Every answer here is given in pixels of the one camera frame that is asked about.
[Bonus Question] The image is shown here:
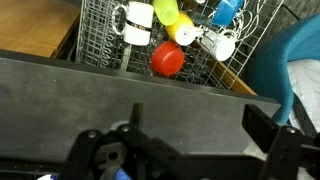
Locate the blue plastic bowl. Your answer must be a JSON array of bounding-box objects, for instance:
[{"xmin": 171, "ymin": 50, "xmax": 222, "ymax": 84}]
[{"xmin": 211, "ymin": 0, "xmax": 245, "ymax": 27}]

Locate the wire dishwasher rack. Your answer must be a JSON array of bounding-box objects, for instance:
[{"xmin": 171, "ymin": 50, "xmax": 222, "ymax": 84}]
[{"xmin": 75, "ymin": 0, "xmax": 285, "ymax": 92}]

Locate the red plastic bowl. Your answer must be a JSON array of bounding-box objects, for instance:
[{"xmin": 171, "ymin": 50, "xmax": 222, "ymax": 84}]
[{"xmin": 150, "ymin": 40, "xmax": 186, "ymax": 78}]

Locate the yellow mug white base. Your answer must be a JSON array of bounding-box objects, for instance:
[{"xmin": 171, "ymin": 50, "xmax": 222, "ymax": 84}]
[{"xmin": 165, "ymin": 11, "xmax": 204, "ymax": 47}]

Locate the wooden side panel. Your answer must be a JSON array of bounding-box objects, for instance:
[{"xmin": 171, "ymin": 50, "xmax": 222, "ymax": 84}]
[{"xmin": 196, "ymin": 39, "xmax": 258, "ymax": 97}]

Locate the wooden base cabinet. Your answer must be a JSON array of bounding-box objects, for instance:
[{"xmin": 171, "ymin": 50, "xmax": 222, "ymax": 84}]
[{"xmin": 0, "ymin": 0, "xmax": 82, "ymax": 58}]

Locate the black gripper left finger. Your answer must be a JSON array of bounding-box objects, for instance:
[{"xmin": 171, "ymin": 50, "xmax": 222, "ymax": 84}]
[{"xmin": 59, "ymin": 102, "xmax": 188, "ymax": 180}]

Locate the blue chair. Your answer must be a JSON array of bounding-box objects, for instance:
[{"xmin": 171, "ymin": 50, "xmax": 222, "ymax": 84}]
[{"xmin": 247, "ymin": 13, "xmax": 320, "ymax": 125}]

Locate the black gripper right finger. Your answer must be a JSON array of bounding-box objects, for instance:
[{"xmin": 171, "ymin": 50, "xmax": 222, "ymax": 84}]
[{"xmin": 241, "ymin": 103, "xmax": 320, "ymax": 180}]

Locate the lime green cup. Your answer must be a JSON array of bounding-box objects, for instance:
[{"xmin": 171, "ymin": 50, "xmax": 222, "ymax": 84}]
[{"xmin": 152, "ymin": 0, "xmax": 180, "ymax": 27}]

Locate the grey black backpack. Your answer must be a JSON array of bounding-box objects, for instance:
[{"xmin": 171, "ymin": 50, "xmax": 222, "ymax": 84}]
[{"xmin": 287, "ymin": 59, "xmax": 320, "ymax": 134}]

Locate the white mug blue print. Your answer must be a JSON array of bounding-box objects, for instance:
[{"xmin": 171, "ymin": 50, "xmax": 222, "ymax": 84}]
[{"xmin": 199, "ymin": 29, "xmax": 238, "ymax": 62}]

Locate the white mug black band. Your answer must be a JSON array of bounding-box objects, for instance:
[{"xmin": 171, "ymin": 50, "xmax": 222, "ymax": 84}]
[{"xmin": 111, "ymin": 1, "xmax": 155, "ymax": 47}]

